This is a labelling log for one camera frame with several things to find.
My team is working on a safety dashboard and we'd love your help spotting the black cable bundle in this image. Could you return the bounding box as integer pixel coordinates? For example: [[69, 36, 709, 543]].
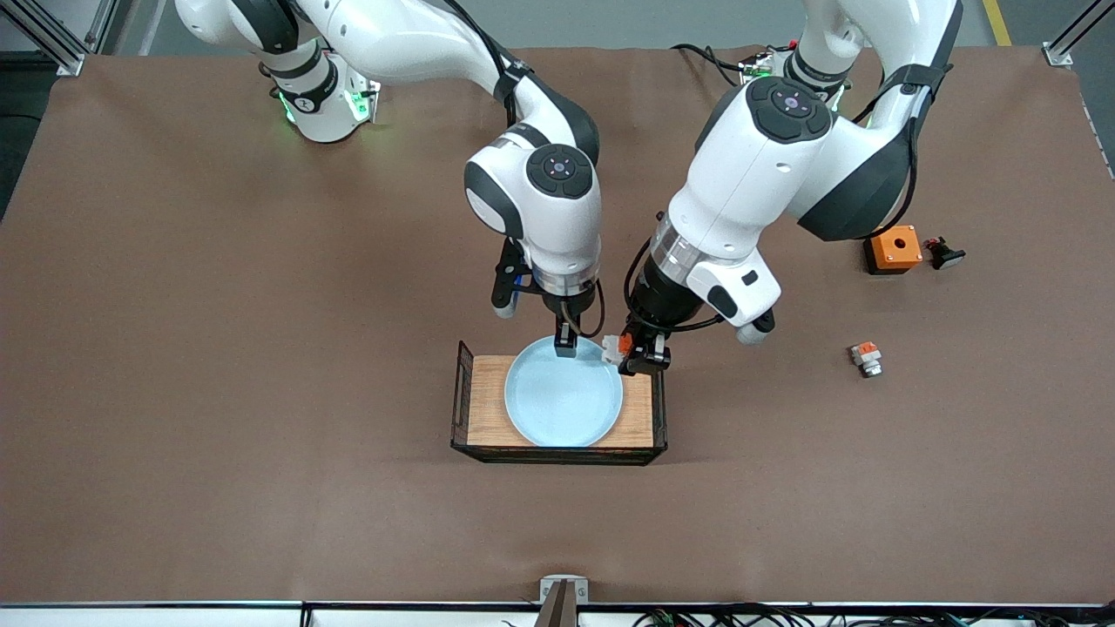
[[632, 604, 1115, 627]]

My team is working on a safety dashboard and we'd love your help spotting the orange button box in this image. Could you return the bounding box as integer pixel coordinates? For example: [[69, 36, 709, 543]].
[[862, 225, 924, 276]]

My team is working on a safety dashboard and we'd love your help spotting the light blue round plate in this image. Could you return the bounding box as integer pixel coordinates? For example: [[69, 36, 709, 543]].
[[504, 335, 625, 448]]

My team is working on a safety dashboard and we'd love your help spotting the small black red button part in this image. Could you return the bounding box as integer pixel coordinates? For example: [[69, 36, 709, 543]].
[[925, 236, 968, 272]]

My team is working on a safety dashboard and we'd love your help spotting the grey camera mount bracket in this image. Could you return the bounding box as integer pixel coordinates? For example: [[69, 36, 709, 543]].
[[533, 575, 591, 627]]

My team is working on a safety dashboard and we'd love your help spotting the black base cable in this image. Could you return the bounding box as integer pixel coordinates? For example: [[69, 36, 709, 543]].
[[670, 43, 752, 93]]

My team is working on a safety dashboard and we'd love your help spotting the aluminium frame profile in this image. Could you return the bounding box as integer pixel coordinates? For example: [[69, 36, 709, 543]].
[[0, 0, 119, 78], [1044, 0, 1115, 68]]

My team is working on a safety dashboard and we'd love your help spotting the wooden tray with wire sides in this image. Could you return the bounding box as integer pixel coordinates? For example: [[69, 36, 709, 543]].
[[449, 340, 670, 467]]

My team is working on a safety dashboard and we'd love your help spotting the white table edge rail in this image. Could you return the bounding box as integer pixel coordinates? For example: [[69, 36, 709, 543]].
[[0, 601, 1115, 627]]

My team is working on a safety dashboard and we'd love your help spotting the brown table cover sheet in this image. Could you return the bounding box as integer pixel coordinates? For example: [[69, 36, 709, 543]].
[[0, 45, 1115, 606]]

